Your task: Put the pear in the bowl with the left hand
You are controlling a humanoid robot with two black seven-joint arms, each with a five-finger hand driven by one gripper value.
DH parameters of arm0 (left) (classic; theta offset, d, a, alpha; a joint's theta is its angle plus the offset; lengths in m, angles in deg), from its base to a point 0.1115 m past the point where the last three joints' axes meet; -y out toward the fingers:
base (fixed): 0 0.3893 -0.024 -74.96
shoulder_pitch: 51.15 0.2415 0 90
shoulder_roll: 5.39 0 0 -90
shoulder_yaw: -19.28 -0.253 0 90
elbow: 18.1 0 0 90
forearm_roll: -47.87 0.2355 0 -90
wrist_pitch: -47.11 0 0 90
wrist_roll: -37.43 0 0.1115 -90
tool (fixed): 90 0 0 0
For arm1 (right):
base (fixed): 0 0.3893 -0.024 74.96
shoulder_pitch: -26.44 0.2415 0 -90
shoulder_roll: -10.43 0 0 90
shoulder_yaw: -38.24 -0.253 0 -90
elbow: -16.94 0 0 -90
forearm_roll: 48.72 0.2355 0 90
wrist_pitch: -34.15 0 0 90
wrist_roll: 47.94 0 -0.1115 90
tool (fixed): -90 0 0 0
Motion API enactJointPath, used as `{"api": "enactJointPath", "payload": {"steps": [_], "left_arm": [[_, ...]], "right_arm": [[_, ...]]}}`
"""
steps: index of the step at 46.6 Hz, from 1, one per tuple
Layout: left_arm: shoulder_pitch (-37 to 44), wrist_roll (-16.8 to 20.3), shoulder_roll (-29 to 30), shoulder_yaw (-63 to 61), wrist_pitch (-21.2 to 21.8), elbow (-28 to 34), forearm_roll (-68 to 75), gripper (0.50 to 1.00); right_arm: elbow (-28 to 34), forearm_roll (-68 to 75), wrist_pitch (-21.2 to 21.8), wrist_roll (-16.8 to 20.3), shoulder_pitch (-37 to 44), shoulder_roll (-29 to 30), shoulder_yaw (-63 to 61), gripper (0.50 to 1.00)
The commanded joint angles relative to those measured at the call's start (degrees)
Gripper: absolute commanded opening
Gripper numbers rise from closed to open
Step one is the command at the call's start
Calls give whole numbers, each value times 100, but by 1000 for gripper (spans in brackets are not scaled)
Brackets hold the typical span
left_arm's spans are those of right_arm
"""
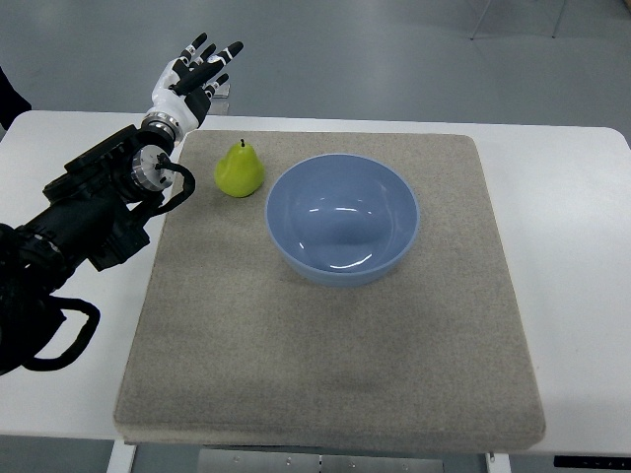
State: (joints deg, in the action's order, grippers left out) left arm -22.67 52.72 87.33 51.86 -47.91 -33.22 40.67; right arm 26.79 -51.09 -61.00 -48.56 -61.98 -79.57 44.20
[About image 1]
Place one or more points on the grey table base plate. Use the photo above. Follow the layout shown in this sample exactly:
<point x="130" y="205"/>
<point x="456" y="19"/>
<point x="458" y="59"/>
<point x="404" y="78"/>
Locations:
<point x="216" y="460"/>

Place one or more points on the silver floor plate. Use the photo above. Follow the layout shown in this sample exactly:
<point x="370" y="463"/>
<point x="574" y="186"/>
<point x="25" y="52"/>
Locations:
<point x="219" y="104"/>

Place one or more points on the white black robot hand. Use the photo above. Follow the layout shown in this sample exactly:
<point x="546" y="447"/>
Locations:
<point x="183" y="93"/>

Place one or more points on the grey felt mat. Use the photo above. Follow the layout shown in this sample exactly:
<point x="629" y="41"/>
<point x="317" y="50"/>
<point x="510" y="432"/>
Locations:
<point x="234" y="348"/>

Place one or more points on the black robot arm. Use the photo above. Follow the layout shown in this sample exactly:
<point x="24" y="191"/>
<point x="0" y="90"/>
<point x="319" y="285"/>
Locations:
<point x="97" y="212"/>

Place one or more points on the green pear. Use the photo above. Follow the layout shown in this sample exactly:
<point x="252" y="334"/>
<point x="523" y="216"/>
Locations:
<point x="240" y="172"/>

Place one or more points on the blue bowl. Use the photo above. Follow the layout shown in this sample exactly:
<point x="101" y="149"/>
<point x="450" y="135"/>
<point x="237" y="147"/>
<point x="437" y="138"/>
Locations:
<point x="342" y="220"/>

